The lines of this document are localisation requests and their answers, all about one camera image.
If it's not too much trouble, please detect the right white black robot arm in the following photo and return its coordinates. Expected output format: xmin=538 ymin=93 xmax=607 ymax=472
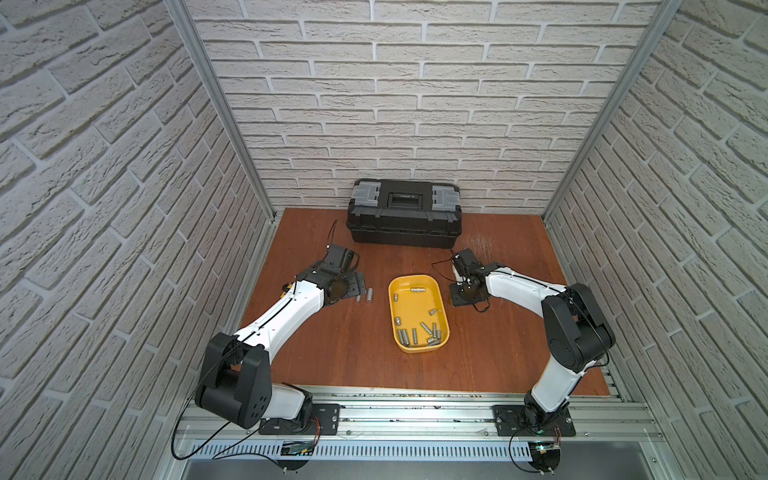
xmin=449 ymin=249 xmax=616 ymax=431

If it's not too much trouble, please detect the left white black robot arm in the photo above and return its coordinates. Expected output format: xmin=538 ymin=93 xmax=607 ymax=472
xmin=193 ymin=244 xmax=365 ymax=430

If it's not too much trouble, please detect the black plastic toolbox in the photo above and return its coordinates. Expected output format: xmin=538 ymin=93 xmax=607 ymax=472
xmin=346 ymin=178 xmax=462 ymax=249

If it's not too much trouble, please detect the aluminium rail frame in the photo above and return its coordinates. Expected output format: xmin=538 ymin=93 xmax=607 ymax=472
xmin=149 ymin=386 xmax=682 ymax=479

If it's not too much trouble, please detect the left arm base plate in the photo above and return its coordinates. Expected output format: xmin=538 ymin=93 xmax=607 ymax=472
xmin=258 ymin=403 xmax=341 ymax=436

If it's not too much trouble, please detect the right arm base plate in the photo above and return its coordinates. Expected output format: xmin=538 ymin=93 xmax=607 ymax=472
xmin=492 ymin=404 xmax=576 ymax=438

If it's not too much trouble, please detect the yellow plastic tray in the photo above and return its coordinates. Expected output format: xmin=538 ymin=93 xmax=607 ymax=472
xmin=388 ymin=274 xmax=450 ymax=354

